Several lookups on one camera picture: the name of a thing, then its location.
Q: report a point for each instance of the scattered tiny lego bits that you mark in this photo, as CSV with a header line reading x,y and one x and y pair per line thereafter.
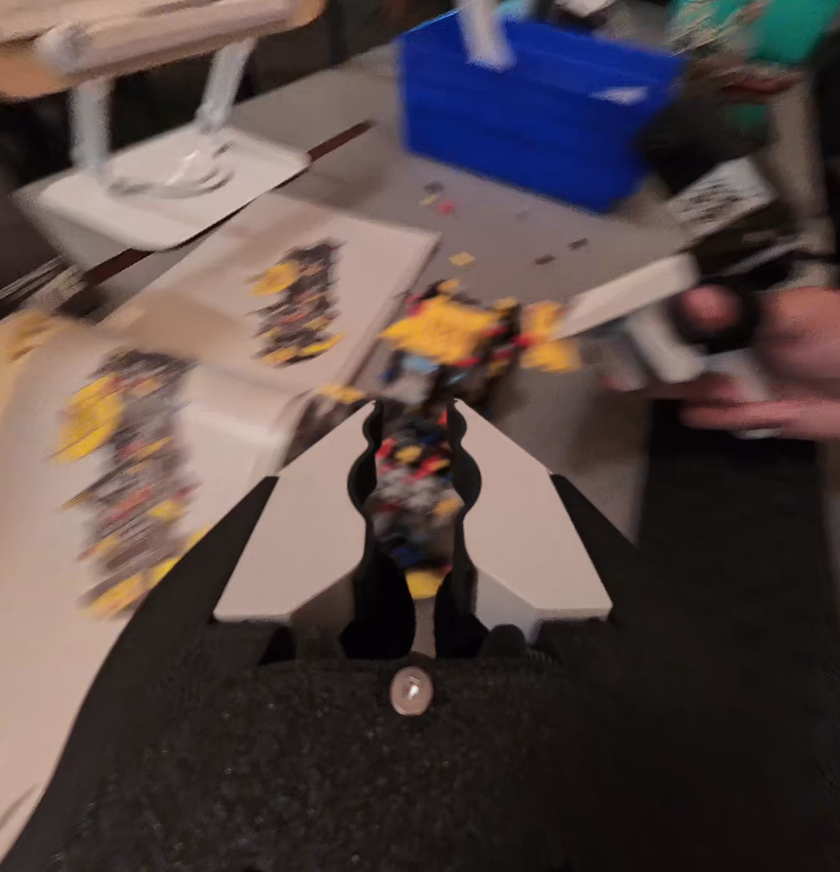
x,y
461,259

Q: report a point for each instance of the black table mat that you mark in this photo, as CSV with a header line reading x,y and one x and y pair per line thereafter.
x,y
733,545

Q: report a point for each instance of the person's right hand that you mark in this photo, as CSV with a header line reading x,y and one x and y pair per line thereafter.
x,y
815,354

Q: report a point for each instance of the teal felt bag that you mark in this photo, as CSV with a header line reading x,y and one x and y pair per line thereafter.
x,y
788,34

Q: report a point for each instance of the wooden book stand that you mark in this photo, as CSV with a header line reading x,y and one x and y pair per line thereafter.
x,y
175,177

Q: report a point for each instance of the partly built lego car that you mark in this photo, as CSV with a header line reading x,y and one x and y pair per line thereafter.
x,y
447,334

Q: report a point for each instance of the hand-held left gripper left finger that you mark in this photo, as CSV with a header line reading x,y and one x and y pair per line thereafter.
x,y
297,545

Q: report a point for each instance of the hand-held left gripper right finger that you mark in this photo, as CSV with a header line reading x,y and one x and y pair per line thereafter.
x,y
536,545

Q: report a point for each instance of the open instruction booklet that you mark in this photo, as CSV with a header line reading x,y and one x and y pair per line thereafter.
x,y
38,647

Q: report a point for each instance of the blue plastic bin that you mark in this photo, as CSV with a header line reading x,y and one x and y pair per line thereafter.
x,y
529,116

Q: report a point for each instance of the white paper card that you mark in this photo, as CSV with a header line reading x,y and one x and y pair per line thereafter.
x,y
488,34

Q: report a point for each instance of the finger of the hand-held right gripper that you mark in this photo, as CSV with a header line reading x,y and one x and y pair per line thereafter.
x,y
631,293

